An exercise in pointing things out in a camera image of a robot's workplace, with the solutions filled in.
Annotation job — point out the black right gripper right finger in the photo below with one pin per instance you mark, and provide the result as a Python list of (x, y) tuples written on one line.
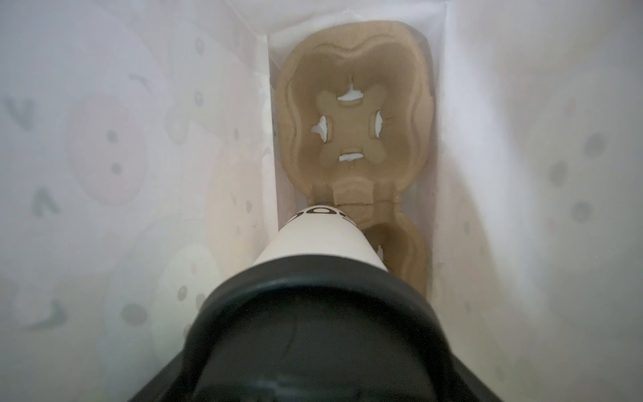
[(465, 386)]

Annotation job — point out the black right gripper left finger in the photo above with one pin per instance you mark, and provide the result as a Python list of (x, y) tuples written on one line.
[(167, 385)]

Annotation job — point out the single paper cup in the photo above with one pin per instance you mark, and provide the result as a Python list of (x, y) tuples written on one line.
[(321, 231)]

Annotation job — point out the white floral gift bag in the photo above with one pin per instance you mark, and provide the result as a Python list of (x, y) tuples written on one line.
[(140, 169)]

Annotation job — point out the brown cup carrier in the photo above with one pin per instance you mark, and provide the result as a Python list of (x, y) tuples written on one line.
[(354, 115)]

